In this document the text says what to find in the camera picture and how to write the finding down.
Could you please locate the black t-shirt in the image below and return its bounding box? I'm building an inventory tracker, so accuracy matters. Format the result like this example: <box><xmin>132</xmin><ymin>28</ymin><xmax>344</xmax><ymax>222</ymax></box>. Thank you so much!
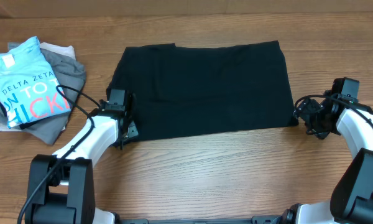
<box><xmin>106</xmin><ymin>41</ymin><xmax>298</xmax><ymax>141</ymax></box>

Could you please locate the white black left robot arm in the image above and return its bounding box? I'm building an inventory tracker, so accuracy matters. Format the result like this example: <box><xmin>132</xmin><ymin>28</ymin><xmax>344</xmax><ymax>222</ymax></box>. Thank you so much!
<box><xmin>18</xmin><ymin>90</ymin><xmax>138</xmax><ymax>223</ymax></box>

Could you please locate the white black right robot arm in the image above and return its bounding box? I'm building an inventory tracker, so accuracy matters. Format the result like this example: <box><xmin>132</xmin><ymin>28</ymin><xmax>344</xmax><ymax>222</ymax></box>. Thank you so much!
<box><xmin>277</xmin><ymin>93</ymin><xmax>373</xmax><ymax>223</ymax></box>

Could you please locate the light blue printed t-shirt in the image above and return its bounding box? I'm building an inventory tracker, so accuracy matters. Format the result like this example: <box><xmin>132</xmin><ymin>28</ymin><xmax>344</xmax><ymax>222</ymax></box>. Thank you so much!
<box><xmin>0</xmin><ymin>36</ymin><xmax>71</xmax><ymax>128</ymax></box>

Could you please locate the cardboard back panel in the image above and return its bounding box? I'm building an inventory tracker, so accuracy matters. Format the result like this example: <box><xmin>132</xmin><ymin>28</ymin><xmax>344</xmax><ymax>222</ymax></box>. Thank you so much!
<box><xmin>0</xmin><ymin>0</ymin><xmax>373</xmax><ymax>18</ymax></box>

